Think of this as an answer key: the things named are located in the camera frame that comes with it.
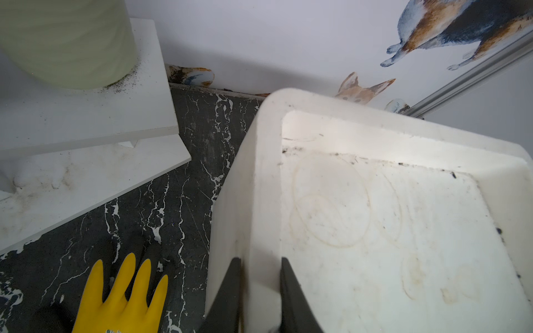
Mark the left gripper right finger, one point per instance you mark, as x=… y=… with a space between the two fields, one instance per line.
x=296 y=314

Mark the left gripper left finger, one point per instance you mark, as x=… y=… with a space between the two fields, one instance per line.
x=224 y=315

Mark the white drawer cabinet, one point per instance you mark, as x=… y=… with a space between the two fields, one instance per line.
x=390 y=223

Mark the yellow work glove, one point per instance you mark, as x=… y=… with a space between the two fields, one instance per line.
x=126 y=308

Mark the white stepped display shelf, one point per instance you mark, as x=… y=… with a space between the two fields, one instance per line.
x=66 y=152

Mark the green pot red flowers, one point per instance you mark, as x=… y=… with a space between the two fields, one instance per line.
x=70 y=44

